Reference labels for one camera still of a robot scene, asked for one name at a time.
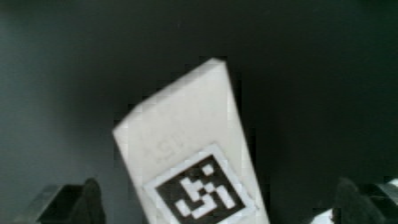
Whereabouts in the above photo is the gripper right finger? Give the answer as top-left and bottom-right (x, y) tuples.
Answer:
(332, 178), (398, 224)

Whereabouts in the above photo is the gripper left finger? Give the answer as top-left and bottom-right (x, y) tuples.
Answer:
(16, 177), (108, 224)

